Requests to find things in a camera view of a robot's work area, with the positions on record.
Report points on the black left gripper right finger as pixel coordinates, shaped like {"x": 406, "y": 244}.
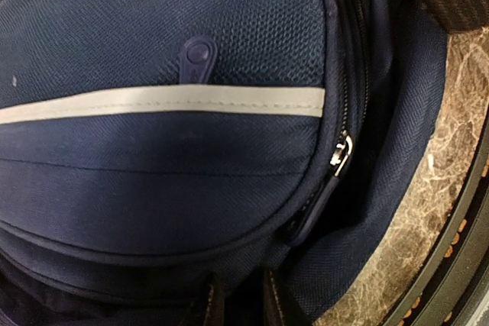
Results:
{"x": 279, "y": 307}

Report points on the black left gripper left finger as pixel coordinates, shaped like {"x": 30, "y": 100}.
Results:
{"x": 209, "y": 307}

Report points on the navy blue student backpack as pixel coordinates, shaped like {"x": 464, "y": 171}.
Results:
{"x": 148, "y": 143}

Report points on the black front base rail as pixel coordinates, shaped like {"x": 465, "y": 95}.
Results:
{"x": 452, "y": 286}

